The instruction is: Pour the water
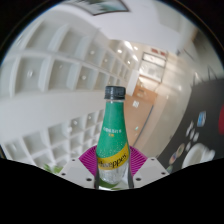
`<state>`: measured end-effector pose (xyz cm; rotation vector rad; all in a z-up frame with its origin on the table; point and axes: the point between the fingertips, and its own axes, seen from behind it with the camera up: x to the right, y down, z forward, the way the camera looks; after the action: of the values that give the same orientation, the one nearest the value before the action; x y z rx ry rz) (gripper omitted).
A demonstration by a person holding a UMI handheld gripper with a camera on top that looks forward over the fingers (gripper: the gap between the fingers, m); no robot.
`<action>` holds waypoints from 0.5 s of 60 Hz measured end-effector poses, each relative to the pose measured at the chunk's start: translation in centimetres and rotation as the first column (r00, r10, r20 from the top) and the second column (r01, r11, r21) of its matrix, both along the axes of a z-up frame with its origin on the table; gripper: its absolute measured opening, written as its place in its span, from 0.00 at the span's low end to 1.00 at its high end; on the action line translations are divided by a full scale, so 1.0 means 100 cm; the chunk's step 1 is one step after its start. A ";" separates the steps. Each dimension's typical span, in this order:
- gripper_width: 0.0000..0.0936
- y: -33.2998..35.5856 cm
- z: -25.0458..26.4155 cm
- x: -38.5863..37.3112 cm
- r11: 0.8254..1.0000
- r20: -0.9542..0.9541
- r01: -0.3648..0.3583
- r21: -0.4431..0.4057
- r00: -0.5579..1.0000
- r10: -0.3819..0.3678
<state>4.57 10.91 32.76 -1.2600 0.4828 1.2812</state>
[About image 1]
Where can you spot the round pinkish sticker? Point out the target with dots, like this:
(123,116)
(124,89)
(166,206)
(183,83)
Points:
(173,158)

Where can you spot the blue square sticker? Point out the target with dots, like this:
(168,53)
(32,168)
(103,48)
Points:
(201,119)

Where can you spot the ceiling lights group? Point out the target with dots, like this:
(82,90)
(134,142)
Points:
(30,73)

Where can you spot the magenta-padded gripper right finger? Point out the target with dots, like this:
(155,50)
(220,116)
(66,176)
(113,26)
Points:
(150,168)

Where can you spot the green plastic drink bottle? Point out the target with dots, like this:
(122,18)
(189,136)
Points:
(112,136)

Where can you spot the small white sticker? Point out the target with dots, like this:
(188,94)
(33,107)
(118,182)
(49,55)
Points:
(190,128)

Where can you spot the flat round red coaster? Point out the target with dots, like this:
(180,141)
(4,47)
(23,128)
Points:
(221,118)

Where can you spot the round multicolour sticker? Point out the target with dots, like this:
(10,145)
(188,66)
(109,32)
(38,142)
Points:
(169,169)

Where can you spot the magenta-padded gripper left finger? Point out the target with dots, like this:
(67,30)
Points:
(76,170)

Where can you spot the glass entrance door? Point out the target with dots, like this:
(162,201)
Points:
(152,66)

